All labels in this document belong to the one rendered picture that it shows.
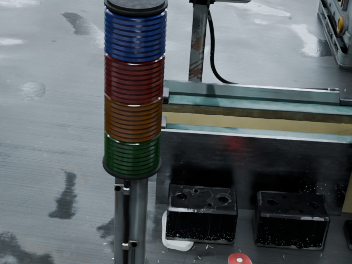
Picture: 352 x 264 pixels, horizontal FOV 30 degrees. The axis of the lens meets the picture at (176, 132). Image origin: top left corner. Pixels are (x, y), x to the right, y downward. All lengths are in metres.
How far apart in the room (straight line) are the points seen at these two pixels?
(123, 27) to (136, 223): 0.25
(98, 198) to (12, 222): 0.14
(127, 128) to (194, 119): 0.42
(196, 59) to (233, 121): 0.20
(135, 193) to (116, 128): 0.10
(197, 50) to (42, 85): 0.33
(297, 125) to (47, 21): 0.77
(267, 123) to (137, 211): 0.39
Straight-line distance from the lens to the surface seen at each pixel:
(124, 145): 0.67
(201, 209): 0.93
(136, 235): 0.77
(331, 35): 1.61
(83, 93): 1.32
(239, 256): 0.93
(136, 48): 0.61
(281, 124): 1.08
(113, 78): 0.64
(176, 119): 1.07
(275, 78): 1.42
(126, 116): 0.65
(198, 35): 1.20
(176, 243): 0.96
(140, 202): 0.73
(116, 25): 0.61
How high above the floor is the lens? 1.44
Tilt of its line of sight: 32 degrees down
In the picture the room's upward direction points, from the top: 4 degrees clockwise
